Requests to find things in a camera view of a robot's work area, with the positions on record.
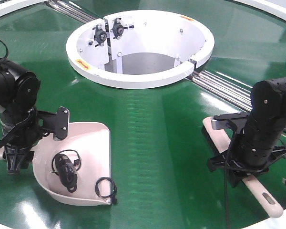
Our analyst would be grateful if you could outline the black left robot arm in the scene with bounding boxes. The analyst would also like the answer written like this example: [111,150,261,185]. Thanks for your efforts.
[0,49,56,175]

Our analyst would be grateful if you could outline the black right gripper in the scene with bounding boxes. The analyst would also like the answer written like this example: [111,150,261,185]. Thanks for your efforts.
[207,146,286,187]

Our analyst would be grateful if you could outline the steel conveyor rollers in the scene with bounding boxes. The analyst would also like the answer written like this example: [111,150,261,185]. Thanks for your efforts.
[45,0,96,23]
[185,70,286,138]

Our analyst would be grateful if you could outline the black bearing mount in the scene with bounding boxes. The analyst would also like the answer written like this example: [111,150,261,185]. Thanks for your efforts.
[111,18,134,40]
[88,24,107,47]

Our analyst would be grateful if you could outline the steel conveyor rollers right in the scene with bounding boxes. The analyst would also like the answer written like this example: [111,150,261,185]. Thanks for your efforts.
[185,70,286,138]

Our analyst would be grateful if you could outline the steel conveyor rollers far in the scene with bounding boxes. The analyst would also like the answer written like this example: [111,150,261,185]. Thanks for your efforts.
[45,0,96,23]

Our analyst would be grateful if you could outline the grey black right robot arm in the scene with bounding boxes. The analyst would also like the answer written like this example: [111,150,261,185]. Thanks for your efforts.
[207,77,286,187]

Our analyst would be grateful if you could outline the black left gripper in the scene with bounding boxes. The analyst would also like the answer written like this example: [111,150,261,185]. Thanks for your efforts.
[0,108,56,174]

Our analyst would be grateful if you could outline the white inner conveyor ring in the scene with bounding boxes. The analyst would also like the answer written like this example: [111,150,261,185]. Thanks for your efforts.
[65,10,215,90]

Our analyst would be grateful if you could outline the black left bearing mount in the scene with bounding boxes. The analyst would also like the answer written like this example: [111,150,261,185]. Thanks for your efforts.
[88,24,107,47]

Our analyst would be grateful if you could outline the black left wrist camera plate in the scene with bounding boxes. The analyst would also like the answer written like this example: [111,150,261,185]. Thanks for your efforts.
[53,106,70,141]

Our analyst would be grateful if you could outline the beige hand brush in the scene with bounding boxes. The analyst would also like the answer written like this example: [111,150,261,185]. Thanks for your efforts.
[202,112,286,218]

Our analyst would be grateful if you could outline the beige plastic dustpan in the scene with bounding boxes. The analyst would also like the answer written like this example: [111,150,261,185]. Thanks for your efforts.
[0,122,112,207]

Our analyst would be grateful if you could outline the small black cable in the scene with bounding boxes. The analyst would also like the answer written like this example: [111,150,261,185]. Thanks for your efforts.
[94,177,118,205]

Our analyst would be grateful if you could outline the black right bearing mount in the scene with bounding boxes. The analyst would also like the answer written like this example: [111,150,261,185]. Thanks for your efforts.
[111,18,134,40]

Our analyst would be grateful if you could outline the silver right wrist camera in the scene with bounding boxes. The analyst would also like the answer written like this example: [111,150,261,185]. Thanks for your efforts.
[211,112,249,132]

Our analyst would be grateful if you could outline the white outer conveyor rim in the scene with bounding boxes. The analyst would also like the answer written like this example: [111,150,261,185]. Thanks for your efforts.
[0,0,286,21]

